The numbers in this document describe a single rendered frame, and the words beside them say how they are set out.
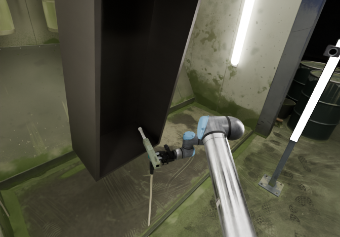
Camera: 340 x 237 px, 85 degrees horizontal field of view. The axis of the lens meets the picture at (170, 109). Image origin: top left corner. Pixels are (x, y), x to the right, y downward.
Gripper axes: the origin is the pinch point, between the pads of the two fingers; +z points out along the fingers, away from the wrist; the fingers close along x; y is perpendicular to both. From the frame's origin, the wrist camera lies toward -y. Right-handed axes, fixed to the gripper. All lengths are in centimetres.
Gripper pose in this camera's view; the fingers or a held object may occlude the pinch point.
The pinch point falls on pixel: (151, 157)
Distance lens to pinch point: 145.3
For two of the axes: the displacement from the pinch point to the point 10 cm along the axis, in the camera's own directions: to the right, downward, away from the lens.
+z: -9.1, 1.0, -3.9
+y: -1.1, 8.7, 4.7
